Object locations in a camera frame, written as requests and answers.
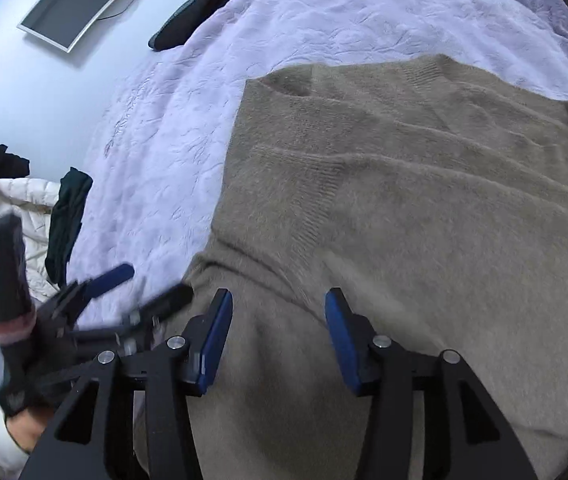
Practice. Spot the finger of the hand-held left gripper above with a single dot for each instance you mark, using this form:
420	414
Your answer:
114	275
169	300

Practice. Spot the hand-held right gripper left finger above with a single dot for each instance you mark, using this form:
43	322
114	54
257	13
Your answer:
214	340

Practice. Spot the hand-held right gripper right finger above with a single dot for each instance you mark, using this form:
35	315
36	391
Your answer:
343	345

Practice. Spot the taupe knit sweater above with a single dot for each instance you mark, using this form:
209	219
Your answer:
388	210

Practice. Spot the dark green garment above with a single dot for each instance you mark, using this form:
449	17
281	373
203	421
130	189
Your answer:
66	220

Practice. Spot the black garment on blanket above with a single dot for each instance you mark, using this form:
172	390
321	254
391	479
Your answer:
194	10

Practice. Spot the lavender embossed blanket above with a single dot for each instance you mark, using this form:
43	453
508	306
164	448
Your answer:
314	25

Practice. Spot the curved wall monitor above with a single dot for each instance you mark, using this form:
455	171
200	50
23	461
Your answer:
84	0

